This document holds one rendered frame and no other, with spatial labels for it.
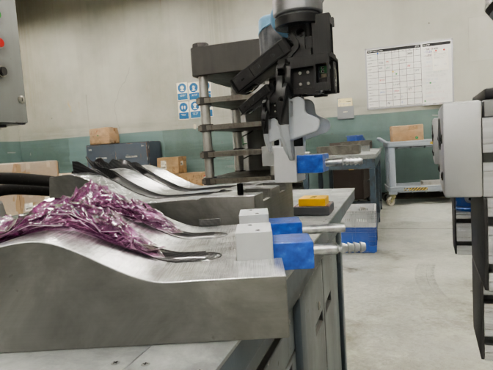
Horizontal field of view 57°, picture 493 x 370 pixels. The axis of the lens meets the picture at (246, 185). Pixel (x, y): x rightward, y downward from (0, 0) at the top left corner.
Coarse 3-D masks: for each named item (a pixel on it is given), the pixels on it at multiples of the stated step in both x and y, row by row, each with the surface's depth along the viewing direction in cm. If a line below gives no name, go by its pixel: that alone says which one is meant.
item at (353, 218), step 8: (352, 208) 414; (360, 208) 412; (368, 208) 410; (344, 216) 380; (352, 216) 378; (360, 216) 376; (368, 216) 374; (352, 224) 379; (360, 224) 377; (368, 224) 374
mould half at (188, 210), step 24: (120, 168) 92; (72, 192) 78; (120, 192) 77; (168, 192) 86; (192, 192) 84; (288, 192) 89; (168, 216) 73; (192, 216) 71; (216, 216) 70; (288, 216) 89
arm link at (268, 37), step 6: (264, 18) 120; (258, 24) 122; (264, 24) 120; (270, 24) 119; (264, 30) 120; (270, 30) 119; (258, 36) 123; (264, 36) 120; (270, 36) 119; (276, 36) 119; (264, 42) 120; (270, 42) 120; (276, 42) 119; (264, 48) 121
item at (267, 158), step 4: (264, 148) 125; (272, 148) 124; (264, 152) 125; (268, 152) 125; (272, 152) 124; (308, 152) 122; (264, 156) 125; (268, 156) 125; (272, 156) 124; (264, 160) 125; (268, 160) 125; (272, 160) 124; (264, 164) 126; (268, 164) 125; (272, 164) 124
